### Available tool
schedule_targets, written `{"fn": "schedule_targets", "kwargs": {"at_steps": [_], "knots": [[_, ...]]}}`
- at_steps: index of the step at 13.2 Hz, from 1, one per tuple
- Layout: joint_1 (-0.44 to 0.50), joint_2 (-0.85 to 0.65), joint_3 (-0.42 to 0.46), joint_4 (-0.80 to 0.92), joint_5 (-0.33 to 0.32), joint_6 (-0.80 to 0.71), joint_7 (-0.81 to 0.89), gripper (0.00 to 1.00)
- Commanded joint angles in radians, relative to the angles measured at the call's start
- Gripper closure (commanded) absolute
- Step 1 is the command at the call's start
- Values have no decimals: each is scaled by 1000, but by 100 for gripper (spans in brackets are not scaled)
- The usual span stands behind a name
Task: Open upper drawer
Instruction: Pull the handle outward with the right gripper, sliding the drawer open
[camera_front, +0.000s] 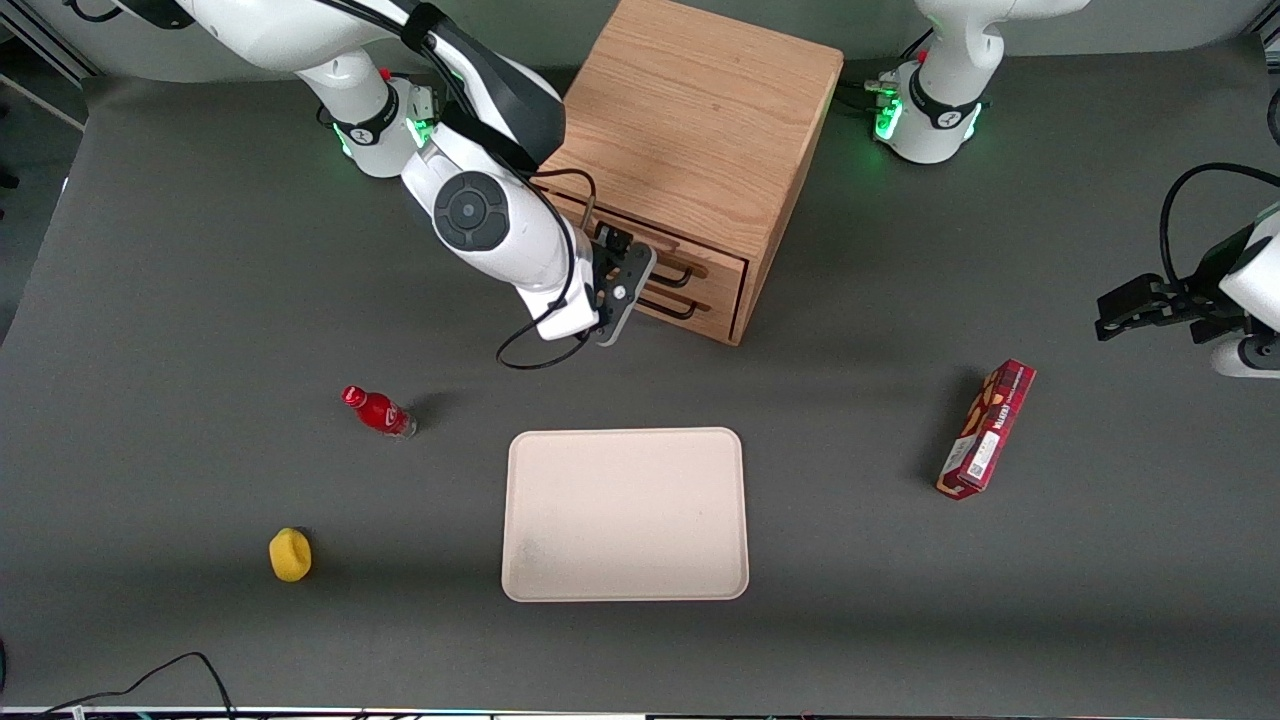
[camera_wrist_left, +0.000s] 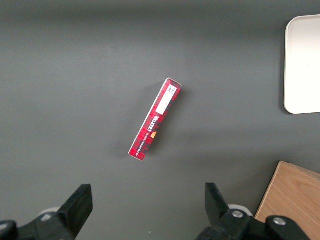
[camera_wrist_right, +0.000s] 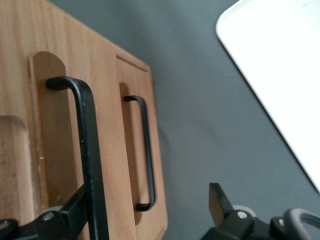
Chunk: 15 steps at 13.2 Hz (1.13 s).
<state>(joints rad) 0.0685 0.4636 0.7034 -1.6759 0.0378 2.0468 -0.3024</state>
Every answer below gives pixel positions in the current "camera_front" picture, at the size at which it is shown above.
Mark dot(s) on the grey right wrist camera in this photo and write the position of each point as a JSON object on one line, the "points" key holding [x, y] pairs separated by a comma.
{"points": [[625, 295]]}

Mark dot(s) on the cream rectangular tray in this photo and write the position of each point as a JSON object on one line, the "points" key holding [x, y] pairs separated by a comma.
{"points": [[625, 515]]}

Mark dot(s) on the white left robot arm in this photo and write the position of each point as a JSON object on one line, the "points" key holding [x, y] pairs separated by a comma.
{"points": [[940, 120]]}

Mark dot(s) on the red snack box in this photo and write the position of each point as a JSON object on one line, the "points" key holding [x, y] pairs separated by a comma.
{"points": [[985, 430]]}

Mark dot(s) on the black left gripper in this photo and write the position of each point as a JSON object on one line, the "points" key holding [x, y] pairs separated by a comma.
{"points": [[1206, 282]]}

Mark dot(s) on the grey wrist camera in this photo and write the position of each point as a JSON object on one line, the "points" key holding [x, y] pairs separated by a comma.
{"points": [[625, 295], [1240, 358]]}

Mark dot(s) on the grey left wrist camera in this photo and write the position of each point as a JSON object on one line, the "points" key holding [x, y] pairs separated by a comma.
{"points": [[1240, 358]]}

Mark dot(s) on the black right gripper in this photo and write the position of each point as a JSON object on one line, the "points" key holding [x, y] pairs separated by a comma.
{"points": [[607, 243]]}

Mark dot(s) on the red plastic bottle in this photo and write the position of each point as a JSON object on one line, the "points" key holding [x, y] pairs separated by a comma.
{"points": [[380, 412]]}

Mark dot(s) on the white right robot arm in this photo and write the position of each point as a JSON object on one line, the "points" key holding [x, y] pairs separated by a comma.
{"points": [[500, 230]]}

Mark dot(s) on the wooden drawer front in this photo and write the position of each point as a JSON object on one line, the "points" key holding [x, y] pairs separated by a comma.
{"points": [[728, 278], [725, 318]]}

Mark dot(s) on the aluminium frame rail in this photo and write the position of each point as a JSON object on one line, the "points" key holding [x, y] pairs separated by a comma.
{"points": [[50, 50]]}

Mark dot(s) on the wooden two-drawer cabinet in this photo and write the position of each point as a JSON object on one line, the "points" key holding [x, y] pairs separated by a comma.
{"points": [[690, 110]]}

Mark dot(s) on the yellow sponge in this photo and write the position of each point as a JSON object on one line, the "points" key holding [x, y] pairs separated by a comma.
{"points": [[290, 555]]}

